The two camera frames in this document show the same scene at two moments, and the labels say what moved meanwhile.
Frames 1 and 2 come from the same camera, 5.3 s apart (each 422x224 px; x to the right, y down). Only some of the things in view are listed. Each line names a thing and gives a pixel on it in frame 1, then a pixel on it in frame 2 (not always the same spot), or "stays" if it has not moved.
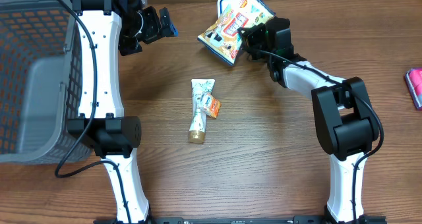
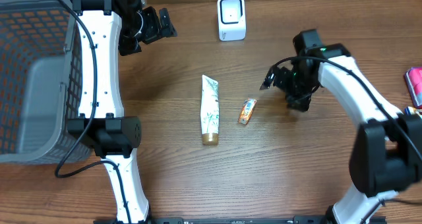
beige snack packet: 221,37 → 409,111
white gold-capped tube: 200,87 → 210,110
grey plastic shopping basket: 39,78 stays
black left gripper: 155,27 stays
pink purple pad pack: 413,78 stays
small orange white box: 210,105 → 246,111
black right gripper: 248,34 → 302,99
